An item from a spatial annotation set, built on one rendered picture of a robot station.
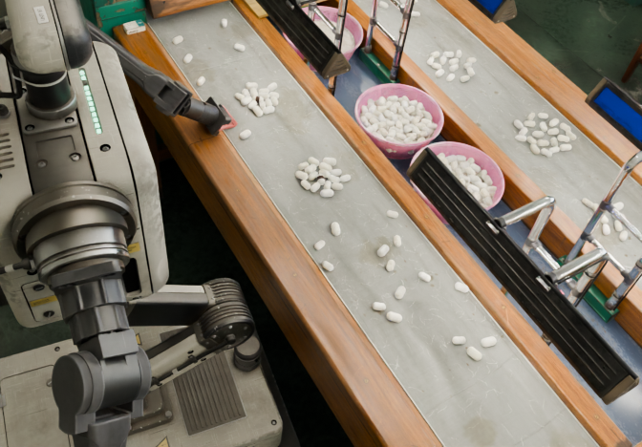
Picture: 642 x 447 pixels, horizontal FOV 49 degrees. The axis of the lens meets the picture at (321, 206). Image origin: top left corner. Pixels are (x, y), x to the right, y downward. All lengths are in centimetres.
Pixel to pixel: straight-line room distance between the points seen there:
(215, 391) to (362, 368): 45
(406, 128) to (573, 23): 221
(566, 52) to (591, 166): 180
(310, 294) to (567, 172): 89
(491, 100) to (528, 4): 197
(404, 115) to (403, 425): 99
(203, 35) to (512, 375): 142
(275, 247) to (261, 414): 42
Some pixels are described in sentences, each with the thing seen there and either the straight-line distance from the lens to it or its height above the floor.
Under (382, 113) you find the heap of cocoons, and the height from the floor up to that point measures 73.
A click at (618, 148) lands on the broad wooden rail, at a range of 229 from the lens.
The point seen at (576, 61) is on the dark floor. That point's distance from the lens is 393.
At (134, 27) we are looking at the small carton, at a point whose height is 79.
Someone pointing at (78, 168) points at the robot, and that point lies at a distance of 102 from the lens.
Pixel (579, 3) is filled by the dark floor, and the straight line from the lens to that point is 439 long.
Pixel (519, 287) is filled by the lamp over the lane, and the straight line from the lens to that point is 143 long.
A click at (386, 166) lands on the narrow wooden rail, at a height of 76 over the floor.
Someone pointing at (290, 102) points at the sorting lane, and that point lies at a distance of 216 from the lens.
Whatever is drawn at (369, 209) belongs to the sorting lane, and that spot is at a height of 74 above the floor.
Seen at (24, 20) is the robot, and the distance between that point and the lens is 95.
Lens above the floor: 218
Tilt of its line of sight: 50 degrees down
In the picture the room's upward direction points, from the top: 8 degrees clockwise
